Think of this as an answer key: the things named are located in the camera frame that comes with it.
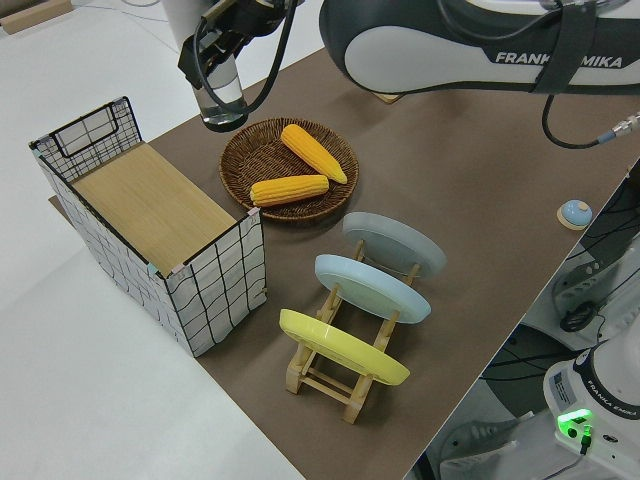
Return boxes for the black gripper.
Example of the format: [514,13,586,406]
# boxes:
[178,0,296,90]

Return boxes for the white cup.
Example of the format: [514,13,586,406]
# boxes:
[192,47,248,126]

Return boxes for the brown wicker basket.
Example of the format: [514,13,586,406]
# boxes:
[219,118,360,222]

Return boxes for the yellow corn cob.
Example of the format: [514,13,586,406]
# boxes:
[249,174,330,208]
[280,124,349,185]

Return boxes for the tan wooden board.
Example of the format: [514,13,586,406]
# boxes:
[0,0,71,35]

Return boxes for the grey plate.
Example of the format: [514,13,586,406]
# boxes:
[342,211,447,285]

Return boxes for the light blue plate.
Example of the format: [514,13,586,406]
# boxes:
[313,253,432,325]

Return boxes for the brown table mat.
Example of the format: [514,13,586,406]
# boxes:
[47,37,640,480]

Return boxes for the yellow plate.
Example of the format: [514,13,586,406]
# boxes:
[278,308,412,386]

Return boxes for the wooden plate rack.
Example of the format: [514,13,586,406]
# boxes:
[284,238,421,425]

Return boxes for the blue service bell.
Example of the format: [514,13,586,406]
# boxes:
[556,199,594,231]

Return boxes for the wire basket with wooden shelf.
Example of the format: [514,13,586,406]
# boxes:
[28,95,269,359]

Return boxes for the black velcro cable strap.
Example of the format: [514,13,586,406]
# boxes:
[529,0,601,96]

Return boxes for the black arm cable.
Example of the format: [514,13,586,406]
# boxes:
[192,0,640,149]

